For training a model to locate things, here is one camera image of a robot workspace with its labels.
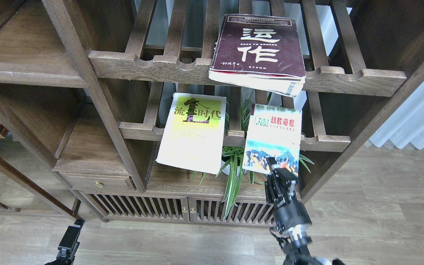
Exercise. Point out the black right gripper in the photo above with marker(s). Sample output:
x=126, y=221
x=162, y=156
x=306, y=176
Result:
x=290, y=215

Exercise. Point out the dark wooden bookshelf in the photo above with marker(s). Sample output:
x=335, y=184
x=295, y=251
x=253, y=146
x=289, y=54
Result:
x=81, y=81

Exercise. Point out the green blue illustrated book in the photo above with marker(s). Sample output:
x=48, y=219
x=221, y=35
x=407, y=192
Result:
x=273, y=132

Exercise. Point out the yellow white book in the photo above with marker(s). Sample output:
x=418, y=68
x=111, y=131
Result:
x=194, y=132

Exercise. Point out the white curtain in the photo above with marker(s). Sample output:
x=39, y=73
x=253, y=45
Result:
x=405, y=126

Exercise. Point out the green spider plant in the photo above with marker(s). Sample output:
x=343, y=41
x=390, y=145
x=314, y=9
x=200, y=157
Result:
x=233, y=156

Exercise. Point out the wooden drawer brass knob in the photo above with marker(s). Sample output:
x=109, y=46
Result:
x=99, y=182

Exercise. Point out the right slatted cabinet door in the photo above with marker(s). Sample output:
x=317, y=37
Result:
x=245, y=212

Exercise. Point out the white plant pot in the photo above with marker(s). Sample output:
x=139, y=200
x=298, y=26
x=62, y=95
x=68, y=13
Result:
x=226, y=169

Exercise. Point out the dark wooden side furniture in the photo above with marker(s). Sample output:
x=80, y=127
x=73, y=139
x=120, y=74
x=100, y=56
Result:
x=13, y=176

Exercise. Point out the maroon thick book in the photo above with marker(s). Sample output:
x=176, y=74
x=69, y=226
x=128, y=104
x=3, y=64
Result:
x=259, y=52

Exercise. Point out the slatted cabinet door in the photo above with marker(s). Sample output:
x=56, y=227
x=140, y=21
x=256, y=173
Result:
x=245, y=212
x=140, y=207

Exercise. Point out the left slatted cabinet door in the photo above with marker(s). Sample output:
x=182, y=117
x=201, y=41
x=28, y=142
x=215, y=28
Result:
x=140, y=207

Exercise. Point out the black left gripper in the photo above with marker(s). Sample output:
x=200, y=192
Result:
x=69, y=244

